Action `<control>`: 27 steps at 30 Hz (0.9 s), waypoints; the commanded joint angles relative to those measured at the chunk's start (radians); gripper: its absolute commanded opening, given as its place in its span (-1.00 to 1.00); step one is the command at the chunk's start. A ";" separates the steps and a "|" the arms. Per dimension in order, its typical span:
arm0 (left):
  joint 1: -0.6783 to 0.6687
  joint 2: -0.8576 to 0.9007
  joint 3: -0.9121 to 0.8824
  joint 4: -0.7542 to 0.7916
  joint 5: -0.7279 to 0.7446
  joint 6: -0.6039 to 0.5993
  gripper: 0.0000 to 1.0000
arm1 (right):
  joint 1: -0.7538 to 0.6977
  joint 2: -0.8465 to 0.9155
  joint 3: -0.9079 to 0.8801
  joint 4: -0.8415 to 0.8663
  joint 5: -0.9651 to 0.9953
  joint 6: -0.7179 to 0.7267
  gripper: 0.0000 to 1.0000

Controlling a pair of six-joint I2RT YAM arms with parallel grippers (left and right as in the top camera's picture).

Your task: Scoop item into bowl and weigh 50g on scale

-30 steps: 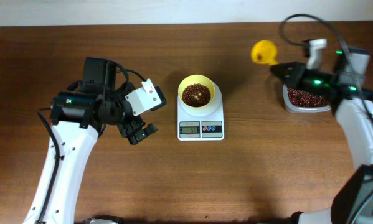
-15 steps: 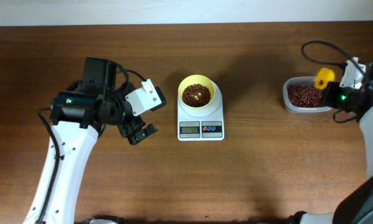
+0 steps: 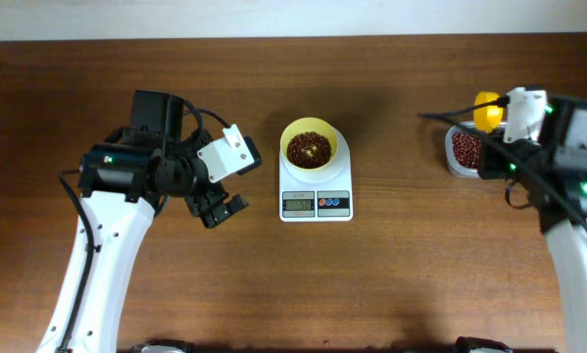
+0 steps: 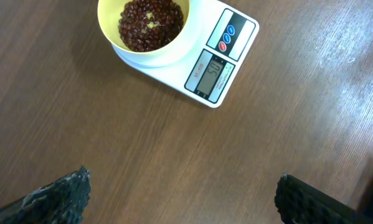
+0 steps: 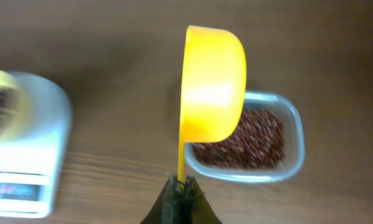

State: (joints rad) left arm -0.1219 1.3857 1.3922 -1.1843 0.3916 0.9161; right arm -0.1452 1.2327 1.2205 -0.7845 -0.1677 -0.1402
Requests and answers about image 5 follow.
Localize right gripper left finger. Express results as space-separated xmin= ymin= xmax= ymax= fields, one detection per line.
xmin=141 ymin=173 xmax=182 ymax=224

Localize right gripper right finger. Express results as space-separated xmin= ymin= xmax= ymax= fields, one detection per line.
xmin=179 ymin=175 xmax=222 ymax=224

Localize yellow measuring scoop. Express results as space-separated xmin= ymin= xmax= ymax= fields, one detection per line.
xmin=177 ymin=26 xmax=247 ymax=182

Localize white digital kitchen scale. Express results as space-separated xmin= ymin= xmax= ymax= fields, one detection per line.
xmin=0 ymin=72 xmax=73 ymax=218

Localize pale yellow bowl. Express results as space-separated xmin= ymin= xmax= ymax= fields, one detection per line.
xmin=0 ymin=70 xmax=30 ymax=143

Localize red beans in container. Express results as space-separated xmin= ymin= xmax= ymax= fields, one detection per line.
xmin=192 ymin=109 xmax=285 ymax=170

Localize clear plastic container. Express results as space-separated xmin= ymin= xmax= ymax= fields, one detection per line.
xmin=184 ymin=91 xmax=305 ymax=184

